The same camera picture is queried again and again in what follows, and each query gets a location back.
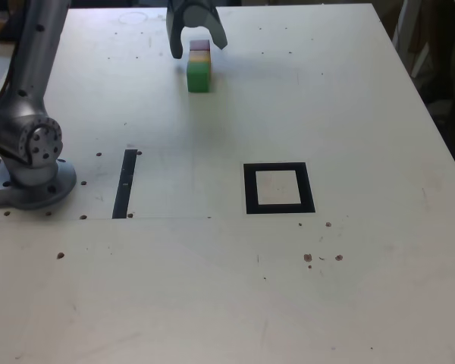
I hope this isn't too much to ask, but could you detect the green cube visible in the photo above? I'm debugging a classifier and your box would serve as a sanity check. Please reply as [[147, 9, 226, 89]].
[[186, 61, 212, 93]]

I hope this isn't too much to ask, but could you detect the black cable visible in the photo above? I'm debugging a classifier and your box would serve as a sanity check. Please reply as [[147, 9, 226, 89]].
[[0, 56, 18, 102]]

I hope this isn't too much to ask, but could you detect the black tape square outline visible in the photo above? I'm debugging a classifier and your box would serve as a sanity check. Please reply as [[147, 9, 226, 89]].
[[243, 162, 316, 215]]

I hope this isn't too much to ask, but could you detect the red cube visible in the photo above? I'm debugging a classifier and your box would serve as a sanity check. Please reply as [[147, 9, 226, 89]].
[[189, 39, 212, 64]]

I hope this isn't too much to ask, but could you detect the black tape strip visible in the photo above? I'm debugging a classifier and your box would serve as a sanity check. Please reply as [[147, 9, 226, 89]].
[[111, 149, 138, 220]]

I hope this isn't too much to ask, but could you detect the white background post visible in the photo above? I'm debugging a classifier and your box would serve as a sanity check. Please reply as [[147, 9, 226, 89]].
[[391, 0, 416, 52]]

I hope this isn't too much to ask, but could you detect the yellow cube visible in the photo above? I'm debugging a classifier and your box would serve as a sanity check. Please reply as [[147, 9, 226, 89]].
[[188, 49, 212, 79]]

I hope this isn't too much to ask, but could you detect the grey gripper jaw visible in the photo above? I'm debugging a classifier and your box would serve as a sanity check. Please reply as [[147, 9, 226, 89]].
[[165, 0, 189, 60], [182, 0, 229, 52]]

